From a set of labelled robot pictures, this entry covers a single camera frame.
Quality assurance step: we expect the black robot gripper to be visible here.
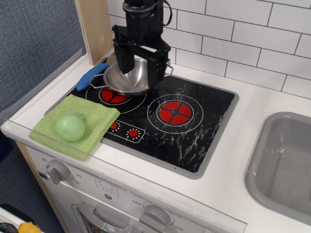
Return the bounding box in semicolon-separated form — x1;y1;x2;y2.
112;6;171;87

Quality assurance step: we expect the silver metal bowl with handles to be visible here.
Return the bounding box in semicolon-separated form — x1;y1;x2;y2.
88;57;174;98

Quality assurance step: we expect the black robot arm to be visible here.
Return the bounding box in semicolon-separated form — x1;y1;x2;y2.
112;0;171;87

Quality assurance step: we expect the light wooden side panel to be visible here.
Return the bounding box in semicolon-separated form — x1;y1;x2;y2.
74;0;113;66

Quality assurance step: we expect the green microfiber cloth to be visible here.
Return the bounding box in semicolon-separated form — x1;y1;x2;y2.
30;94;120;161

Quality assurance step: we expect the black toy stovetop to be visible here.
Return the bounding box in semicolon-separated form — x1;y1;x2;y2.
44;57;240;180

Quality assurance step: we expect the green plastic pear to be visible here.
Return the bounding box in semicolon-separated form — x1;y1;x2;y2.
55;112;86;142

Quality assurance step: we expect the grey timer knob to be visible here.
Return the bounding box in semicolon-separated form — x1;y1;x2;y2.
46;160;70;184

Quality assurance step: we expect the grey oven knob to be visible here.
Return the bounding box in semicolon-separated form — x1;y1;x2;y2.
139;205;171;231

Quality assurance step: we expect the grey plastic sink basin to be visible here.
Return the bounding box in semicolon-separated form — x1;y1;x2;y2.
245;112;311;225

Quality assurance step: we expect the yellow object at corner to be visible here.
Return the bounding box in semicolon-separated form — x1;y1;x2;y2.
17;222;42;233

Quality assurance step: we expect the blue handled metal spoon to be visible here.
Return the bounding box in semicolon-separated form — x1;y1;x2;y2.
76;52;117;91

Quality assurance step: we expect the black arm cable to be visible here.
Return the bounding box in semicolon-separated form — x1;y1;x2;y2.
155;0;173;27

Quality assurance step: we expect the silver oven door handle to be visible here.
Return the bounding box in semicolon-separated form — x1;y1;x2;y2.
79;202;137;233

